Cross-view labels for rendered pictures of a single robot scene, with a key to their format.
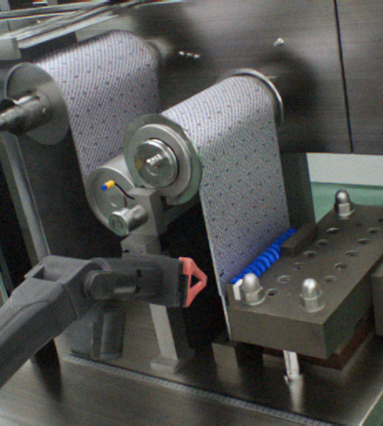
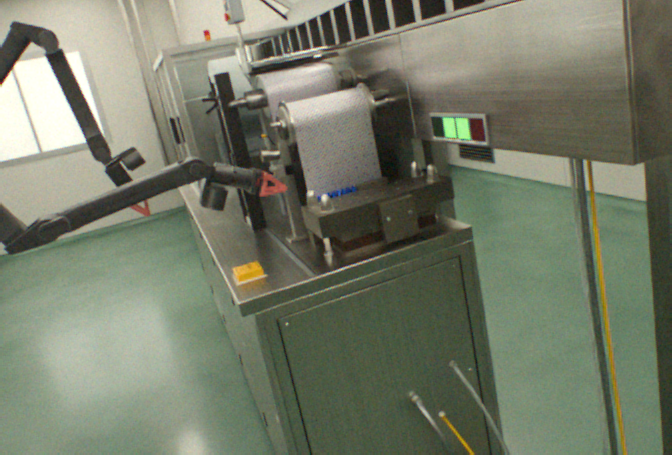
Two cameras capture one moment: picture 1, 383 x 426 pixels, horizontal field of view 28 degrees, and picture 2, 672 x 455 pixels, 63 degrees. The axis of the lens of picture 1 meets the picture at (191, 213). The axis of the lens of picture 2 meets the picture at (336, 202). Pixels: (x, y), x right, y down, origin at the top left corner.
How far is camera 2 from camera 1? 0.98 m
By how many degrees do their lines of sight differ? 33
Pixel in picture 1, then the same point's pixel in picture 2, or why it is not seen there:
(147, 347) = not seen: hidden behind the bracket
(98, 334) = (206, 196)
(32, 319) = (160, 176)
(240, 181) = (332, 144)
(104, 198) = not seen: hidden behind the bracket
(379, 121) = (422, 118)
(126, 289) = (224, 178)
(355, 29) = (408, 61)
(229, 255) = (319, 182)
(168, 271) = (253, 176)
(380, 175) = not seen: outside the picture
